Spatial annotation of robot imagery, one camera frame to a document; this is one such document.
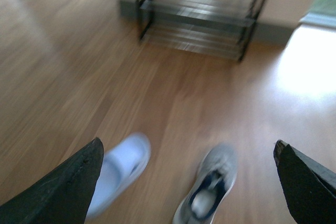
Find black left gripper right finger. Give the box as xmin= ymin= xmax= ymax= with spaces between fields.
xmin=274 ymin=140 xmax=335 ymax=223

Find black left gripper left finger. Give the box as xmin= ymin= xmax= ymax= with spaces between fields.
xmin=1 ymin=137 xmax=104 ymax=223

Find black metal shoe rack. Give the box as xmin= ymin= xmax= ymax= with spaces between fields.
xmin=135 ymin=0 xmax=266 ymax=61

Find light blue slipper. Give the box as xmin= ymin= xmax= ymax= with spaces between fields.
xmin=86 ymin=132 xmax=151 ymax=219

